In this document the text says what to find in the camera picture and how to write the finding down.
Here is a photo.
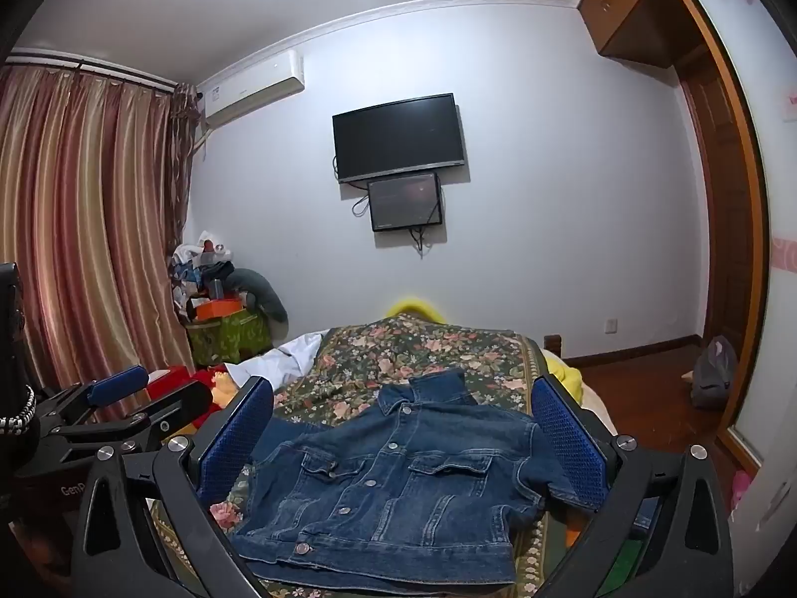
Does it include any wooden overhead cabinet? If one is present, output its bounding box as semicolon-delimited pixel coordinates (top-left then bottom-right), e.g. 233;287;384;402
576;0;698;69

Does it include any white sliding wardrobe door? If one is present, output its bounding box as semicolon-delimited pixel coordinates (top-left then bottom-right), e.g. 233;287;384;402
663;0;797;598

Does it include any blue denim jacket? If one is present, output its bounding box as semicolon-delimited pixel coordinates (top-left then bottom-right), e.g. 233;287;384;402
227;369;583;587

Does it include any wooden door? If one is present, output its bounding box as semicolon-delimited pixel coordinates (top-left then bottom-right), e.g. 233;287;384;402
675;56;757;362

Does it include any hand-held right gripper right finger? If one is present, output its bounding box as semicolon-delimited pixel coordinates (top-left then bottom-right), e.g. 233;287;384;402
531;372;736;598

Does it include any pile of clutter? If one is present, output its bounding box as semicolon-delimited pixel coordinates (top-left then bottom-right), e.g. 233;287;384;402
169;230;238;318

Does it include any grey pillow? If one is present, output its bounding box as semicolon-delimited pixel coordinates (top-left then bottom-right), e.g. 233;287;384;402
227;268;289;325

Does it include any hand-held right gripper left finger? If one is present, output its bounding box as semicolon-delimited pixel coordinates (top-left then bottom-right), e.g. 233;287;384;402
71;375;275;598

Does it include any curtain rail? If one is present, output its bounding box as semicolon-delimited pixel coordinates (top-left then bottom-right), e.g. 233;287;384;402
6;50;178;91

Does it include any floral bedspread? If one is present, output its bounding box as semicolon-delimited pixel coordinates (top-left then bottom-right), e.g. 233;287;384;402
149;316;617;598

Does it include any white cloth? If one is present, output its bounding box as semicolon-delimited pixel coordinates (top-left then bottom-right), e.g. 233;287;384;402
240;331;326;387

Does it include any red plush toy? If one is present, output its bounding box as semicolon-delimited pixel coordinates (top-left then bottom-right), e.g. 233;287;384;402
146;364;242;431

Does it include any small black wall monitor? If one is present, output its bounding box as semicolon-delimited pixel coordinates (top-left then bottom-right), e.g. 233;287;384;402
366;173;444;233

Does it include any grey plastic bag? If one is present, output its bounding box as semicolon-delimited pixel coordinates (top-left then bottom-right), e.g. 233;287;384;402
691;335;739;411

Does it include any black wall television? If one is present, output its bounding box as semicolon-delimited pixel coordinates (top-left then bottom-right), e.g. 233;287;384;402
332;93;468;184

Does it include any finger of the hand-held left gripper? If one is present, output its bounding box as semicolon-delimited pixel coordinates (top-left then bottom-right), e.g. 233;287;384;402
37;366;149;435
43;383;216;463

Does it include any striped pink curtain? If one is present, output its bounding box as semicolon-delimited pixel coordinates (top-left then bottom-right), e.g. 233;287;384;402
0;62;201;400

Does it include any white air conditioner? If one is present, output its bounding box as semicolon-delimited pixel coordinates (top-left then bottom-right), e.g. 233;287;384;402
198;51;307;132

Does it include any orange box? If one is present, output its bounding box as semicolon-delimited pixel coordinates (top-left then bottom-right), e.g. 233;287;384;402
194;299;244;322

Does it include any green patterned box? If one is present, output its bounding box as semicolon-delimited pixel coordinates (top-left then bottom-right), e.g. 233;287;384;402
185;311;272;368

